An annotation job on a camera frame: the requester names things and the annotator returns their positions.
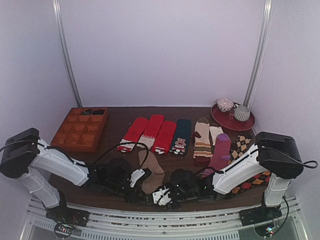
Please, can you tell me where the right aluminium frame post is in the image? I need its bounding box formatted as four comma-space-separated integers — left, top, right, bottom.
243, 0, 274, 108

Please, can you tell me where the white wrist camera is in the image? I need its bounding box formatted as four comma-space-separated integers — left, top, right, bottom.
152, 190, 172, 206
129, 168, 145, 188

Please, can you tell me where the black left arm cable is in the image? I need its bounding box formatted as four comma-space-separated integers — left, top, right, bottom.
92, 141, 150, 171

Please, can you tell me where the red orange argyle sock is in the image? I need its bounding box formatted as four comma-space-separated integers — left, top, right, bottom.
225, 171, 271, 199

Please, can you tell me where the beige brown striped sock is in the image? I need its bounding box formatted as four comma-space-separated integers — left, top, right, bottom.
192, 117, 212, 167

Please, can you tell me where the white patterned bowl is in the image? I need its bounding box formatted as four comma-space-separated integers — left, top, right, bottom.
216, 97, 234, 112

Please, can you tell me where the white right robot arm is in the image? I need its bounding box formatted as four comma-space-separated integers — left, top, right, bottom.
142, 132, 304, 221

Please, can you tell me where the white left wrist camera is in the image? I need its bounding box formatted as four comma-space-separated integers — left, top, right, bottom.
129, 168, 145, 188

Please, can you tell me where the red sock spotted cuff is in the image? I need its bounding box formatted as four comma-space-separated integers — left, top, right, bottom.
151, 120, 177, 154

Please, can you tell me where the wooden compartment tray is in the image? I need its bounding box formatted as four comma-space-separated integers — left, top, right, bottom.
50, 107, 109, 153

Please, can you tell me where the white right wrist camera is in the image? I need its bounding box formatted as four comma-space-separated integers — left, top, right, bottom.
152, 190, 172, 206

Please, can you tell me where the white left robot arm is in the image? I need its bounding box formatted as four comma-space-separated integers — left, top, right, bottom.
0, 127, 151, 222

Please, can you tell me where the red round plate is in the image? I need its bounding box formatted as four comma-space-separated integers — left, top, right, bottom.
210, 104, 256, 132

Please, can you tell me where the cream short sock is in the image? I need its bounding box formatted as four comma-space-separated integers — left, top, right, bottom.
209, 125, 224, 146

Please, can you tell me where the red sock beige cuff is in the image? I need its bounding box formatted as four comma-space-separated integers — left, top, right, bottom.
138, 114, 165, 150

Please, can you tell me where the magenta purple sock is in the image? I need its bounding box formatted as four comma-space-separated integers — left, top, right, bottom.
202, 133, 231, 178

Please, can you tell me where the left aluminium frame post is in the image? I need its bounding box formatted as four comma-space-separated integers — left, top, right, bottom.
52, 0, 83, 108

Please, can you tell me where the aluminium frame post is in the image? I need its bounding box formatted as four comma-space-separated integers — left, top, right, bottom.
52, 0, 83, 108
243, 0, 274, 108

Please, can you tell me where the grey striped mug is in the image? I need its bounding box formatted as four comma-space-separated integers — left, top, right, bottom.
234, 105, 251, 122

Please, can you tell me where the brown argyle sock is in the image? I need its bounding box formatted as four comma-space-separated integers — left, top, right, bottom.
229, 133, 253, 164

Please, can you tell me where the tan ribbed sock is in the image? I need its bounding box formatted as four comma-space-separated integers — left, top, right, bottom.
142, 151, 165, 194

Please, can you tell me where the striped rolled sock in tray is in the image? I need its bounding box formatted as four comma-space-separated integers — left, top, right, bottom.
81, 108, 93, 116

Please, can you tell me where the red sock white cuff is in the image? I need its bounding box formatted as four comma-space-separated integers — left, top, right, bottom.
117, 117, 149, 153

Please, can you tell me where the dark green monkey sock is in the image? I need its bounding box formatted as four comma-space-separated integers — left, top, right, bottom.
169, 119, 192, 156

